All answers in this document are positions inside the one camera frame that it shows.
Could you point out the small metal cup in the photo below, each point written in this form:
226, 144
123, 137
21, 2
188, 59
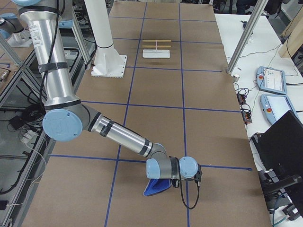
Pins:
236, 77

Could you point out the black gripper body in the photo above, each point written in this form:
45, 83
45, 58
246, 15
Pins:
174, 183

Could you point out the lower teach pendant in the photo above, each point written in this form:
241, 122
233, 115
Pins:
275, 106

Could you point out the orange usb hub near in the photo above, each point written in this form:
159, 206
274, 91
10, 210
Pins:
246, 115

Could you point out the upper teach pendant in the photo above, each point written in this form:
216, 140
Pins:
271, 80

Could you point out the aluminium frame post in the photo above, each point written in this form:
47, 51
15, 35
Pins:
260, 5

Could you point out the black laptop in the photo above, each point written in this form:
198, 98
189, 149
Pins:
281, 147

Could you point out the wooden towel rack white base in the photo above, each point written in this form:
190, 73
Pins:
156, 51

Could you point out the brown paper table cover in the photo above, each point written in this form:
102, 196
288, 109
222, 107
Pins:
187, 103

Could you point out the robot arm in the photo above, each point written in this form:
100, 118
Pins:
10, 25
66, 117

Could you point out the teach pendant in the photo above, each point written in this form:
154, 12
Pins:
275, 106
271, 80

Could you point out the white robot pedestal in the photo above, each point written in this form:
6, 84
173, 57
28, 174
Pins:
107, 62

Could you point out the blue towel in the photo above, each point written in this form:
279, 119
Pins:
156, 186

